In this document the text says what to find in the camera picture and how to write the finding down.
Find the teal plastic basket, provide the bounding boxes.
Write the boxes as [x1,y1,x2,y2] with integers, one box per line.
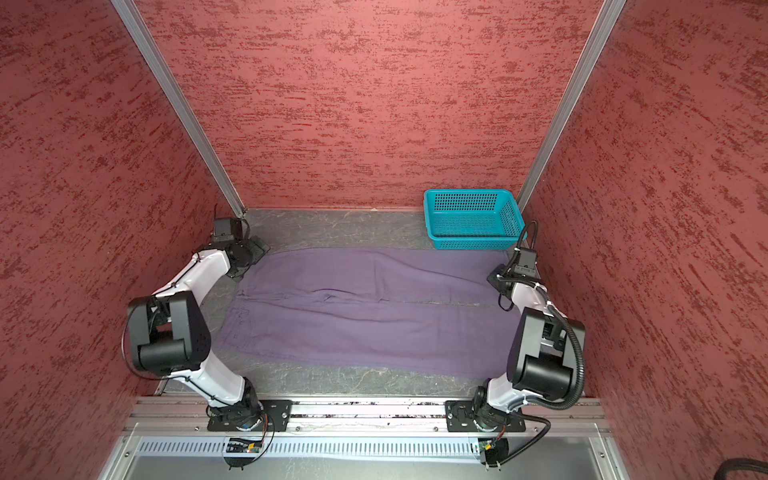
[423,189,525,250]

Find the purple trousers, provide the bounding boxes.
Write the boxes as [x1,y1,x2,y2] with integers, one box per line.
[217,248,520,379]

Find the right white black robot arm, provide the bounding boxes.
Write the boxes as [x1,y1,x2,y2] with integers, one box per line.
[472,265,586,432]

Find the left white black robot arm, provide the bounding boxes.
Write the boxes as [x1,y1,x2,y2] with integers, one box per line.
[121,238,269,432]

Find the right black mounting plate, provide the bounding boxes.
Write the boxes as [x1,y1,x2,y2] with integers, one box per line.
[444,400,526,434]

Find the black mounting plate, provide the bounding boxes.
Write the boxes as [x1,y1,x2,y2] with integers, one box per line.
[444,400,526,434]
[206,399,294,433]

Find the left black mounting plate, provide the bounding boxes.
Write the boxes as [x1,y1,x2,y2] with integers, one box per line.
[206,399,294,433]

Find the right small circuit board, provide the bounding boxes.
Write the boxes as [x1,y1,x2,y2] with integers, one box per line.
[478,438,509,466]

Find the small circuit board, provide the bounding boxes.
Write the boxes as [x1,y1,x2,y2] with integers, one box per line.
[225,438,264,455]
[478,438,509,466]

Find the left small circuit board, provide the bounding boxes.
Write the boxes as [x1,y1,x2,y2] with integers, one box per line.
[225,438,264,455]

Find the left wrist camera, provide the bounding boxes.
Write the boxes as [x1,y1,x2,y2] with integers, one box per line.
[211,217,244,243]

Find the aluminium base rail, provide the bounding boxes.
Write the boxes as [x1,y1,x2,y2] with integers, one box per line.
[122,395,610,436]

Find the white slotted cable duct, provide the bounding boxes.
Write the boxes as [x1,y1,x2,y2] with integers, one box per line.
[135,436,480,463]

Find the left aluminium corner post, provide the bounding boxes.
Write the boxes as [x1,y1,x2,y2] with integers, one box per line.
[111,0,247,218]

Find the aluminium corner post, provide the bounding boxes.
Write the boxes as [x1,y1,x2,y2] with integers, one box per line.
[517,0,626,212]
[111,0,247,218]

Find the right aluminium corner post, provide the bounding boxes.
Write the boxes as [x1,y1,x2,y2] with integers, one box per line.
[517,0,626,212]

